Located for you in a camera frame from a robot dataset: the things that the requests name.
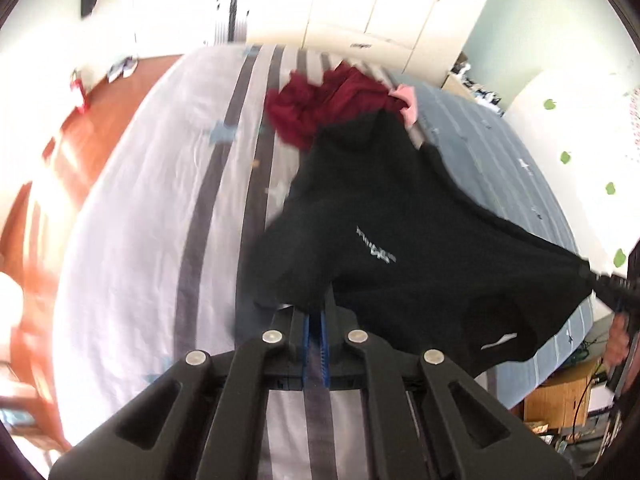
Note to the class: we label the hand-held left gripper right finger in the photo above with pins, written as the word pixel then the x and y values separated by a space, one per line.
pixel 323 345

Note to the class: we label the red fire extinguisher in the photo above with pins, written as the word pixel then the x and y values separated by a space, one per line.
pixel 79 91

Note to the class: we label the wooden cabinet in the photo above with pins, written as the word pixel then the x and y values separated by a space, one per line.
pixel 555 400

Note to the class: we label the cluttered white dresser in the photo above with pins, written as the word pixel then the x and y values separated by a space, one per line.
pixel 472 87

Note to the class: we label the white wardrobe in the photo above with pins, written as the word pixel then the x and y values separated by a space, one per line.
pixel 350 10

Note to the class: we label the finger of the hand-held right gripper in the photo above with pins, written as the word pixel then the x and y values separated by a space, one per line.
pixel 612 287

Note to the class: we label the dark red garment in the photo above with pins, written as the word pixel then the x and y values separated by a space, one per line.
pixel 310 105

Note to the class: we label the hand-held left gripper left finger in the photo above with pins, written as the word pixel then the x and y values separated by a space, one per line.
pixel 299 341

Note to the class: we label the pink garment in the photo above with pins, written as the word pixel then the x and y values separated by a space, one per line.
pixel 407 100

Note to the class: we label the black printed sweatshirt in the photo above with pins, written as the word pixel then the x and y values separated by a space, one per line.
pixel 400 210

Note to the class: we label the person's right hand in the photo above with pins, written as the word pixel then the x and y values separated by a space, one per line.
pixel 617 342

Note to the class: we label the white board with green stickers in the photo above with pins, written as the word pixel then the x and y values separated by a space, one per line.
pixel 575 125

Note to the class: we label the striped bed sheet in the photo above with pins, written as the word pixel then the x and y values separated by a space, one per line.
pixel 140 210

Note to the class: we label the silver suitcase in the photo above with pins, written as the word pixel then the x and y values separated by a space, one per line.
pixel 222 25

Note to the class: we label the white shoe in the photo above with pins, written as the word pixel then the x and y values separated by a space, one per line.
pixel 129 64
pixel 116 73

